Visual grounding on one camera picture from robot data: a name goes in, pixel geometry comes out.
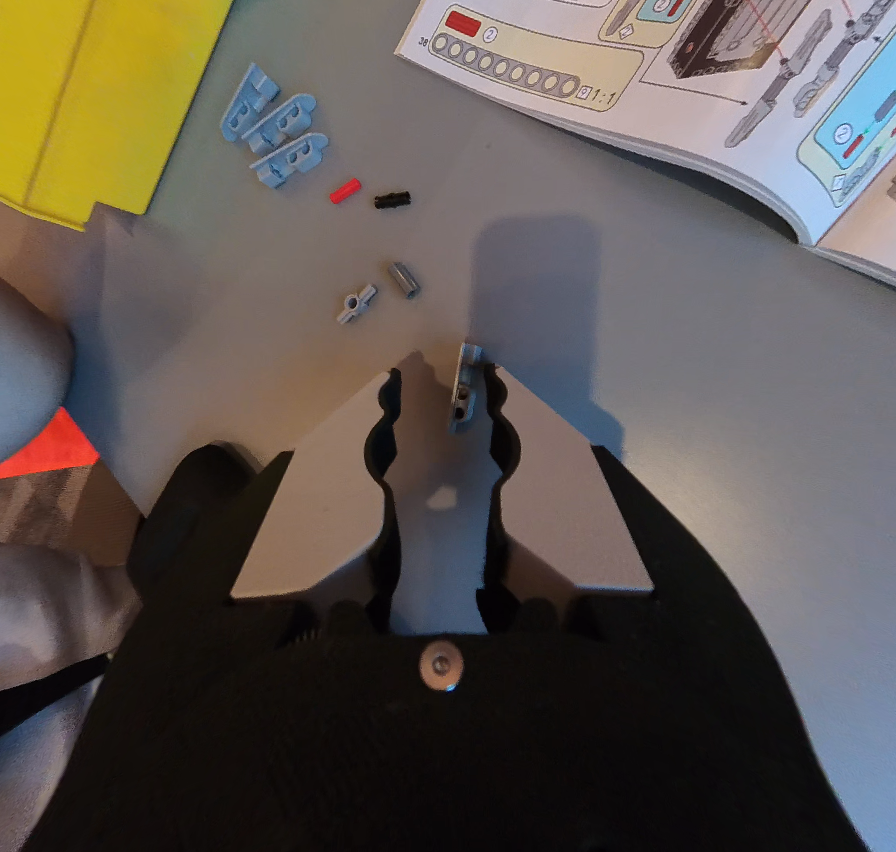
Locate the yellow cardboard box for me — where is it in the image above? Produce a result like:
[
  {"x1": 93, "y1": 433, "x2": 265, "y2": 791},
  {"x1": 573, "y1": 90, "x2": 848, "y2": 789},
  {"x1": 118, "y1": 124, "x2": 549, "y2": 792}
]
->
[{"x1": 0, "y1": 0, "x2": 253, "y2": 232}]

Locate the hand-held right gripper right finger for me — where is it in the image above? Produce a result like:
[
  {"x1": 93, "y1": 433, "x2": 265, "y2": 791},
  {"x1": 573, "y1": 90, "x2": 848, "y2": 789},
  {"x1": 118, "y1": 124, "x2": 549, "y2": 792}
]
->
[{"x1": 477, "y1": 365, "x2": 656, "y2": 634}]

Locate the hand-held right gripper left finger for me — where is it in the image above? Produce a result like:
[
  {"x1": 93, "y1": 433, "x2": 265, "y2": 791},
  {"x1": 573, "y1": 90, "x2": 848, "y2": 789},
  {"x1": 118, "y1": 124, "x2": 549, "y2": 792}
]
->
[{"x1": 231, "y1": 367, "x2": 404, "y2": 634}]

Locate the building instruction booklet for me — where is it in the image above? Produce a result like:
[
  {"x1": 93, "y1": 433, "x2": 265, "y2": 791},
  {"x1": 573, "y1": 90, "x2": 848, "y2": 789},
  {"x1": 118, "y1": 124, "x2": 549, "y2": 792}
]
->
[{"x1": 394, "y1": 0, "x2": 896, "y2": 287}]

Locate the small grey toy brick piece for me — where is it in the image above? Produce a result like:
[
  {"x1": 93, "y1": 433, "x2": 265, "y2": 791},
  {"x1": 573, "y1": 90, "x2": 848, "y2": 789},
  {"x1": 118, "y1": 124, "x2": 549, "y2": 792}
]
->
[{"x1": 447, "y1": 342, "x2": 485, "y2": 436}]

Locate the grey desk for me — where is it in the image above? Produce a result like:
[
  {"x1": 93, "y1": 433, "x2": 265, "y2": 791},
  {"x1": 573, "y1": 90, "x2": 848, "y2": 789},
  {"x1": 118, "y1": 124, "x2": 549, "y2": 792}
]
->
[{"x1": 66, "y1": 0, "x2": 896, "y2": 852}]

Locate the grey cross connector brick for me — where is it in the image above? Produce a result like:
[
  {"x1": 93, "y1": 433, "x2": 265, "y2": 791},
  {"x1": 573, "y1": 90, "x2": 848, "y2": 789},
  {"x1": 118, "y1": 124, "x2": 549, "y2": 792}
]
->
[{"x1": 336, "y1": 285, "x2": 379, "y2": 325}]

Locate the orange sheet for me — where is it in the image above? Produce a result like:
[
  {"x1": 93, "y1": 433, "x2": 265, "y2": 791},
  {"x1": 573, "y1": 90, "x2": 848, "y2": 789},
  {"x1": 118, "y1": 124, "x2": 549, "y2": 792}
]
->
[{"x1": 0, "y1": 407, "x2": 101, "y2": 480}]

